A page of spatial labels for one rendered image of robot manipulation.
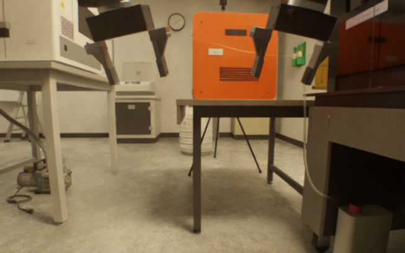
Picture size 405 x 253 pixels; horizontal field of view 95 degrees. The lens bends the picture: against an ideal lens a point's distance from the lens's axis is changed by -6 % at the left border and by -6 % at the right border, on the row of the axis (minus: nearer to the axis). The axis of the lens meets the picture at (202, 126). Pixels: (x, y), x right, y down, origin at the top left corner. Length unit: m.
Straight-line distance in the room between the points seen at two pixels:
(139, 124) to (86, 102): 1.46
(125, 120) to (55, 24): 2.46
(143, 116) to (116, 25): 3.06
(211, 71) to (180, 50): 3.21
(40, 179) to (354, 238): 1.95
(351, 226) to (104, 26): 1.02
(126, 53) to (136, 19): 3.92
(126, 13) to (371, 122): 0.72
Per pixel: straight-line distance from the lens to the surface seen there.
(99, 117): 4.49
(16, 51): 1.43
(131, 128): 3.57
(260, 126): 3.95
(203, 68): 1.02
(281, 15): 0.46
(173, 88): 4.10
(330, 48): 0.54
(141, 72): 4.07
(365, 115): 0.78
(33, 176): 1.99
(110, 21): 0.49
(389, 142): 0.72
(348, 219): 0.99
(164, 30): 0.46
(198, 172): 1.03
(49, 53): 1.32
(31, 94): 2.41
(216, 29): 1.07
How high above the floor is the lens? 0.69
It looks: 6 degrees down
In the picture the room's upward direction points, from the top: straight up
